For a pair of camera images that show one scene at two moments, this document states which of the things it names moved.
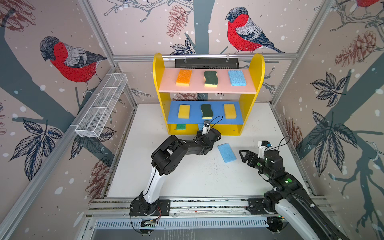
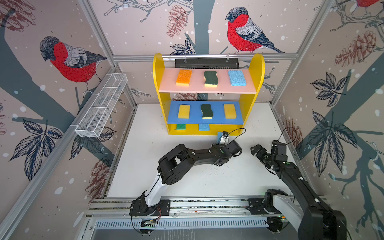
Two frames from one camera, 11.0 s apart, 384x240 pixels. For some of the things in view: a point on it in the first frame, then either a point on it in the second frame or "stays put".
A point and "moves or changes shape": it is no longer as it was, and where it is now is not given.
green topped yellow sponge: (181, 126) stays put
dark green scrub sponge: (207, 113) stays put
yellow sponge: (184, 111) stays put
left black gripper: (199, 135) → (218, 146)
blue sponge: (227, 154) moves or changes shape
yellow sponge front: (230, 112) stays put
